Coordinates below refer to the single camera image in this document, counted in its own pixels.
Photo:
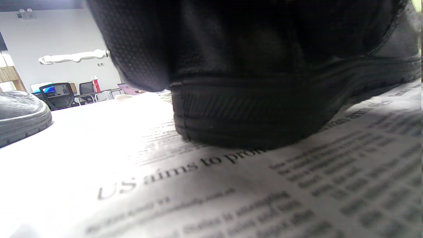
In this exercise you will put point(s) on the dark office chair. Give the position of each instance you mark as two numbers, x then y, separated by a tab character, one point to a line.
86	92

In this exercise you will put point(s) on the light wooden frame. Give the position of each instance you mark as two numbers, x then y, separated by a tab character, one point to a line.
10	77

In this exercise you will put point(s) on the printed newspaper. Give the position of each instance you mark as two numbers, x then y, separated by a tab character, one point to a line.
198	198

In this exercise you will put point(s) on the computer monitor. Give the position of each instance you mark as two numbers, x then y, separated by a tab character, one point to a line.
38	86

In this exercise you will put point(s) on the person's left hand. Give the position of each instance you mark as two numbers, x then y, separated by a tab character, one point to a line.
138	43

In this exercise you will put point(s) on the black leather loafer shoe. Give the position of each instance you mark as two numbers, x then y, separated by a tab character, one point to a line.
264	112
19	112

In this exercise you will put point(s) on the red canister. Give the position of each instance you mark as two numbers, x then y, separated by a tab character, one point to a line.
96	85

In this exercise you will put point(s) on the black mesh office chair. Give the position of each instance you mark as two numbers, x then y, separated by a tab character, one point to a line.
61	97

